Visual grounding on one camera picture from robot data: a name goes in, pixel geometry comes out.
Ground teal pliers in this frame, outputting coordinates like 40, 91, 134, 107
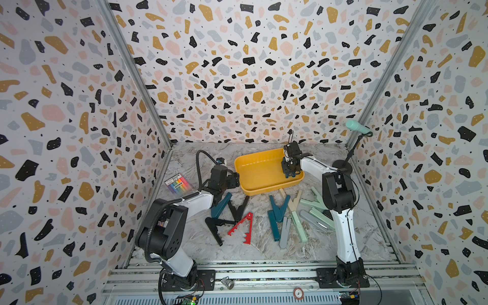
269, 195, 291, 223
210, 193, 232, 219
268, 210, 280, 241

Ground mint green pruning pliers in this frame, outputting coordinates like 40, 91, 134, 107
291, 211, 308, 243

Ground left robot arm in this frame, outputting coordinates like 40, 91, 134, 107
135, 165, 240, 278

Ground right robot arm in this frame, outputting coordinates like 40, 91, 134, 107
282, 141, 362, 266

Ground yellow plastic storage box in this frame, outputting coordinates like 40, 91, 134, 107
235, 148, 304, 196

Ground black open pliers upper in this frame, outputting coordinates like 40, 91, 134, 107
227, 196, 250, 222

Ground black open pliers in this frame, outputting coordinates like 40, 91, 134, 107
205, 217, 236, 247
227, 196, 250, 222

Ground cream open pruning pliers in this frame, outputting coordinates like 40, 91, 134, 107
278, 189, 302, 212

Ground black open pliers lower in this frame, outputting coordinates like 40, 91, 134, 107
205, 217, 236, 247

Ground red open pruning pliers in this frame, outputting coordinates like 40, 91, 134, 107
227, 212, 254, 245

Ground coloured marker pack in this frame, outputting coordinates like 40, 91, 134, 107
165, 174, 192, 195

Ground black microphone stand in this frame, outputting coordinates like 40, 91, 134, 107
332, 132, 373, 175

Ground mint green microphone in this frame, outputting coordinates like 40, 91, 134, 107
346, 119, 372, 137

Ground silver round knob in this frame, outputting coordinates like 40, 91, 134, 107
221, 277, 235, 290

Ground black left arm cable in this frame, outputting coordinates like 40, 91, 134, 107
195, 149, 220, 193

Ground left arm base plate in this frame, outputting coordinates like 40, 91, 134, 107
158, 269, 216, 293

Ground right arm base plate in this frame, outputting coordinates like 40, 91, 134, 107
316, 264, 370, 288

